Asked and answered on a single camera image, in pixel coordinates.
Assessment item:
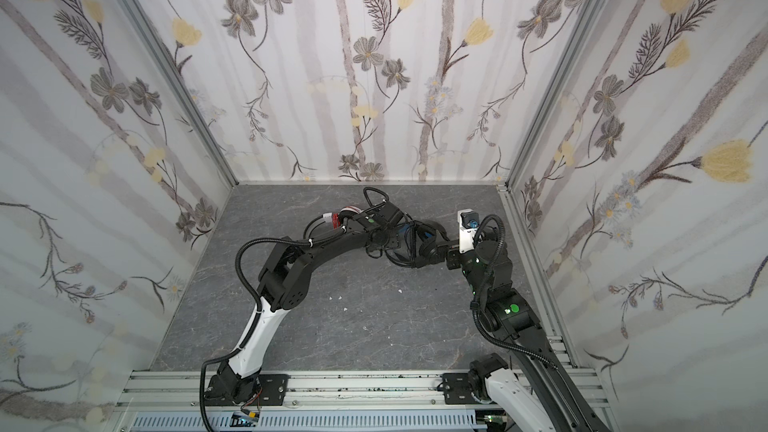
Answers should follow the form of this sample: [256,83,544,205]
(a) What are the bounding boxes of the white black headphones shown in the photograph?
[302,206,362,240]

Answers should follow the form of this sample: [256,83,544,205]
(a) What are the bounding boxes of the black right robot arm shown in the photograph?
[443,209,609,431]

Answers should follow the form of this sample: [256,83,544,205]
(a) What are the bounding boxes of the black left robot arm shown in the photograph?
[199,186,409,431]

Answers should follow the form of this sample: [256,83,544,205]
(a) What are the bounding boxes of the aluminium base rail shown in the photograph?
[113,369,607,416]

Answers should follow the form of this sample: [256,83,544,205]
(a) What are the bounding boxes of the white vented cable duct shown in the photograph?
[119,410,487,431]

